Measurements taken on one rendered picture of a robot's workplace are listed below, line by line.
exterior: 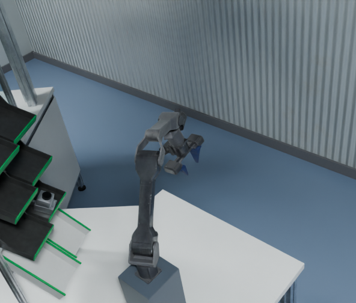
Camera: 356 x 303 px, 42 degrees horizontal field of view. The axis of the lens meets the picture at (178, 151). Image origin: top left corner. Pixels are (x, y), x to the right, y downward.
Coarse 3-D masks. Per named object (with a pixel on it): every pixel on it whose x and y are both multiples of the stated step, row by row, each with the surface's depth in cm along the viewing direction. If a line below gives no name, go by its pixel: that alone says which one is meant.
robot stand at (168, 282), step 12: (168, 264) 147; (120, 276) 146; (132, 276) 145; (168, 276) 144; (132, 288) 142; (144, 288) 141; (156, 288) 141; (168, 288) 145; (180, 288) 150; (132, 300) 149; (144, 300) 141; (156, 300) 142; (168, 300) 147; (180, 300) 153
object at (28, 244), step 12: (24, 216) 148; (0, 228) 143; (12, 228) 144; (24, 228) 145; (36, 228) 146; (48, 228) 148; (0, 240) 136; (12, 240) 141; (24, 240) 142; (36, 240) 144; (24, 252) 137; (36, 252) 138
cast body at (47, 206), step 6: (42, 192) 151; (48, 192) 150; (42, 198) 149; (48, 198) 149; (30, 204) 153; (36, 204) 150; (42, 204) 150; (48, 204) 149; (54, 204) 152; (36, 210) 152; (42, 210) 152; (48, 210) 151
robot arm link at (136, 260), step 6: (156, 246) 139; (156, 252) 140; (132, 258) 141; (138, 258) 142; (144, 258) 142; (150, 258) 141; (156, 258) 140; (132, 264) 141; (138, 264) 140; (144, 264) 138; (150, 264) 138; (156, 264) 140
